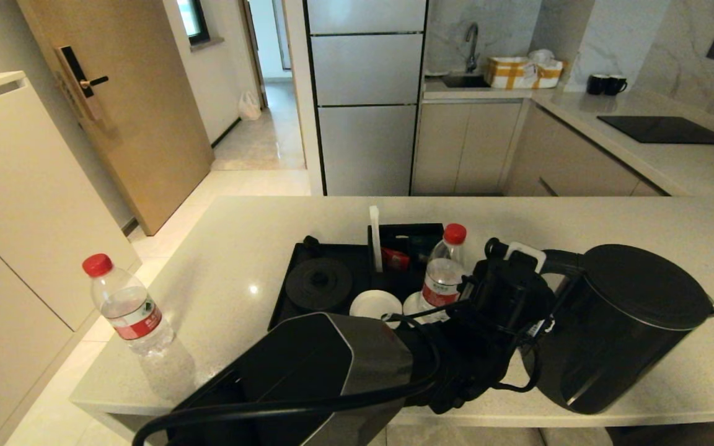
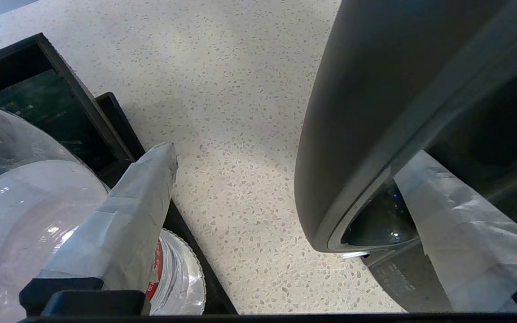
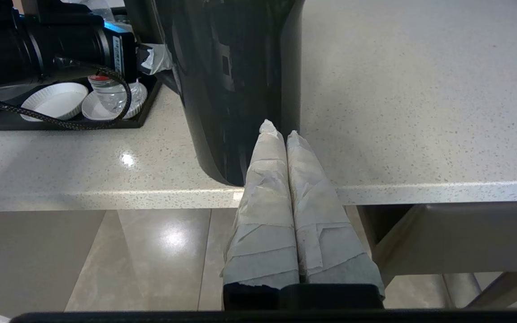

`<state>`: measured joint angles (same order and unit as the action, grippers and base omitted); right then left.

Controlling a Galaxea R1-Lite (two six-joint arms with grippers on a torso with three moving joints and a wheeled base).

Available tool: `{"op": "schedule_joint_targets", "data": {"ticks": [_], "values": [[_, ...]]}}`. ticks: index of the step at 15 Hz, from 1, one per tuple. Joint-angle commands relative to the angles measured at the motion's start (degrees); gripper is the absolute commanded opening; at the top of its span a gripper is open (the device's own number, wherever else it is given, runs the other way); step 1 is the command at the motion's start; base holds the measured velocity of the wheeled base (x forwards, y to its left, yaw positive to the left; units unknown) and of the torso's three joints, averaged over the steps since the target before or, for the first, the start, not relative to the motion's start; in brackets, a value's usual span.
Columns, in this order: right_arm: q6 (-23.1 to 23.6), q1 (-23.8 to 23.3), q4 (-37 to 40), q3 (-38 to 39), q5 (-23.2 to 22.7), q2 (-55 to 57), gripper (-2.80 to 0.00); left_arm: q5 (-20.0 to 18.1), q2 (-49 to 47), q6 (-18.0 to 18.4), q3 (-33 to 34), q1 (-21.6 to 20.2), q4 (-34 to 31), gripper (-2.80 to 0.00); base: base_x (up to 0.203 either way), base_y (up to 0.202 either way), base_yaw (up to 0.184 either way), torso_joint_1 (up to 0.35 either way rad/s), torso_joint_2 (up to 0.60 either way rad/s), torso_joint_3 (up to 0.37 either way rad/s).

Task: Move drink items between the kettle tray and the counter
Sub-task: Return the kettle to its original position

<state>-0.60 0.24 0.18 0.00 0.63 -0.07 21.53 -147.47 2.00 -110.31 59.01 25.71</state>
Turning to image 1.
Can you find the silver refrigerator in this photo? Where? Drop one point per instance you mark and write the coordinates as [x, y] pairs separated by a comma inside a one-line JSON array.
[[366, 124]]

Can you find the white cabinet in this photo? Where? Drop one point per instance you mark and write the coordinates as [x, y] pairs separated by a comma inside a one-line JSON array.
[[22, 198]]

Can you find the red-capped plastic water bottle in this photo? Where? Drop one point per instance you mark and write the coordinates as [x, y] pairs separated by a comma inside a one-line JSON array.
[[127, 310], [444, 272]]

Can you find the steel kitchen sink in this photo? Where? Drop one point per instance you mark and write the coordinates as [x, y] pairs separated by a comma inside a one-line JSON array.
[[465, 81]]

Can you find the cardboard box with yellow tape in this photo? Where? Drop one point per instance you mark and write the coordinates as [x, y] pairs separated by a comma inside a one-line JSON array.
[[509, 73]]

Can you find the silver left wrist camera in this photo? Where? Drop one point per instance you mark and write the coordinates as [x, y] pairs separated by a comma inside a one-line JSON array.
[[527, 253]]

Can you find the dark framed window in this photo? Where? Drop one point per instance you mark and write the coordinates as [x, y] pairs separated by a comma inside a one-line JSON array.
[[191, 18]]

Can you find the black mug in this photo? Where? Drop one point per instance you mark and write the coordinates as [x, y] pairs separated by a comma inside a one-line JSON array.
[[595, 85], [615, 85]]

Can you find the light wooden door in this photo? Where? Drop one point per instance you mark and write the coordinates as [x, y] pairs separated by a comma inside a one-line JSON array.
[[140, 124]]

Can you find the black condiment holder box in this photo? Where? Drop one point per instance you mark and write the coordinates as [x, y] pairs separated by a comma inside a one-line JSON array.
[[413, 230]]

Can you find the chrome kitchen faucet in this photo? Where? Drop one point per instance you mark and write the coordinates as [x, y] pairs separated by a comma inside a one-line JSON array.
[[472, 58]]

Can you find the black round kettle base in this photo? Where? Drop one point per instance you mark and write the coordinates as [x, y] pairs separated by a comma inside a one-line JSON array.
[[320, 284]]

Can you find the black induction cooktop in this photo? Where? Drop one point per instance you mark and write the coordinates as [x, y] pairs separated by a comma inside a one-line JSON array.
[[665, 130]]

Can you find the beige kitchen base cabinets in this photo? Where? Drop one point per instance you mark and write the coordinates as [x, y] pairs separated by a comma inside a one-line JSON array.
[[462, 148]]

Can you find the white crumpled plastic bag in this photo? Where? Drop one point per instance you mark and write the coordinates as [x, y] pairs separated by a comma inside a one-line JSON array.
[[543, 57]]

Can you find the black electric kettle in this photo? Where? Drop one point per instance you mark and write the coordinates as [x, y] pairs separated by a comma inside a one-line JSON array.
[[630, 334]]

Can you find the white paper coaster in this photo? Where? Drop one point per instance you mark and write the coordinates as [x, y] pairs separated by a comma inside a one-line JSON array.
[[372, 305], [411, 305]]

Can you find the white stick sachet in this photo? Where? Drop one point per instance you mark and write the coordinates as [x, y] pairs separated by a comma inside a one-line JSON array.
[[375, 238]]

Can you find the white tied plastic bag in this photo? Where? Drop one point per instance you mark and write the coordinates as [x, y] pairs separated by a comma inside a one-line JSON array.
[[248, 106]]

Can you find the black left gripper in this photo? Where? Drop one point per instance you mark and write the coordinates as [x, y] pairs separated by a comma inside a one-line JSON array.
[[540, 325]]

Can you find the black serving tray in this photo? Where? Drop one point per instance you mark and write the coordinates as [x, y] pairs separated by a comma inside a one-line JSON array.
[[282, 303]]

